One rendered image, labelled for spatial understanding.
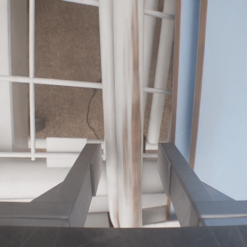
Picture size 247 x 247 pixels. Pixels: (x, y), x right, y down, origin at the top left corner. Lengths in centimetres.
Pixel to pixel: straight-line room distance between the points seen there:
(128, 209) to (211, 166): 8
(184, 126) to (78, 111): 54
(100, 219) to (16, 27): 26
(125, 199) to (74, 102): 55
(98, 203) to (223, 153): 18
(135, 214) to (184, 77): 13
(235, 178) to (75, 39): 62
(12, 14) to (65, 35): 45
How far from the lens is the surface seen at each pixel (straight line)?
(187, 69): 17
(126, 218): 18
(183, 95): 17
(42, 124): 62
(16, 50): 25
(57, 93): 68
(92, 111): 68
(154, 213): 22
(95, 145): 15
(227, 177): 19
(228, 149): 18
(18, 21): 27
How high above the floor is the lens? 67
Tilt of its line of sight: 72 degrees down
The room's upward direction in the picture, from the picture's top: 139 degrees clockwise
